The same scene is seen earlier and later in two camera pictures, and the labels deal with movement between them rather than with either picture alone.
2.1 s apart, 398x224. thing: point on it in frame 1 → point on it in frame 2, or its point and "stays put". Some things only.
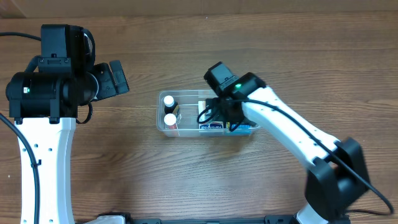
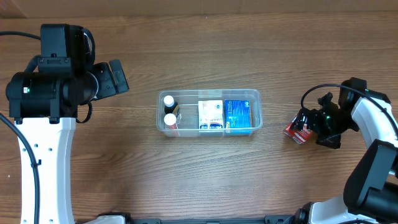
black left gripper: (106, 79) stays put
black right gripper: (217, 111) → (306, 119)
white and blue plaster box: (208, 125) stays put
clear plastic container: (177, 116) stays put
